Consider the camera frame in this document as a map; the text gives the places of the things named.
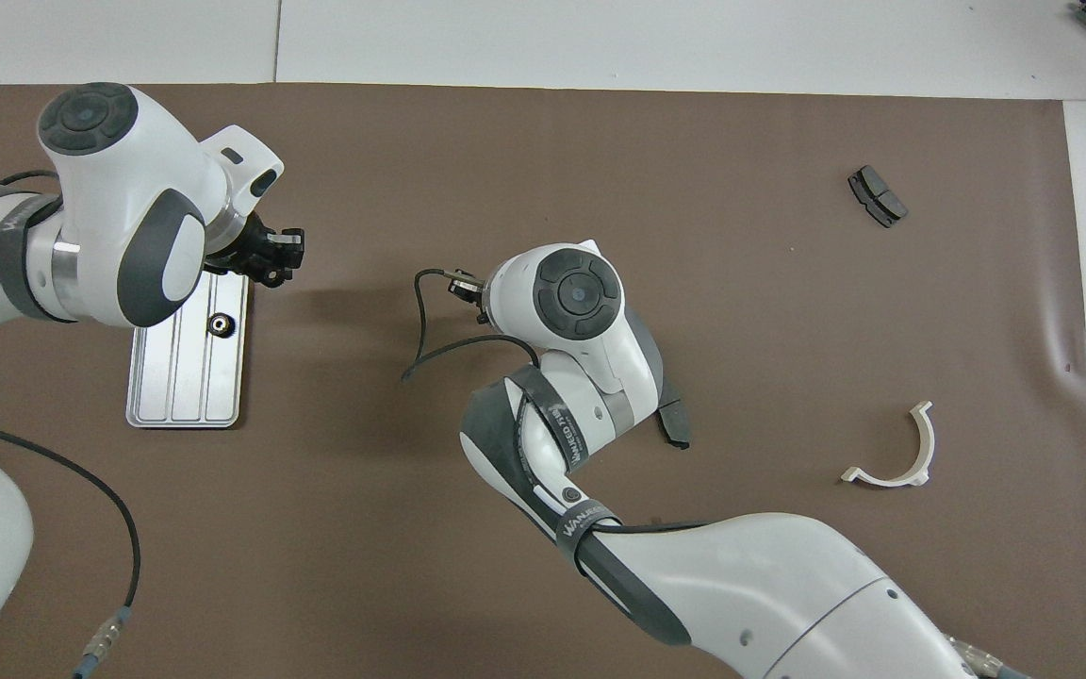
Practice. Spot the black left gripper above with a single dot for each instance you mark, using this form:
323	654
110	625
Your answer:
255	250

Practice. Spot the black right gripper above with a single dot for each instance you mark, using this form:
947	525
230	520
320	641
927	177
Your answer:
485	302

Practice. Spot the large black bearing gear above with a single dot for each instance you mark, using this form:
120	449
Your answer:
221	324

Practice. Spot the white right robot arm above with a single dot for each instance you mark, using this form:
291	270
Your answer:
741	585

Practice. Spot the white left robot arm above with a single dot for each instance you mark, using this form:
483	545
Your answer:
119	189

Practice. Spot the silver metal tray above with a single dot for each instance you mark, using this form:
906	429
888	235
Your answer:
175	377

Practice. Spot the brown paper table mat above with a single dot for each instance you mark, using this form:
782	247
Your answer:
694	189

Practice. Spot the long dark grey brake pad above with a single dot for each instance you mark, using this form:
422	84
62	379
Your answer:
677	434

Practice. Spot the short dark grey brake pad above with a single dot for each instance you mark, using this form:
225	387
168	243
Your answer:
878	195

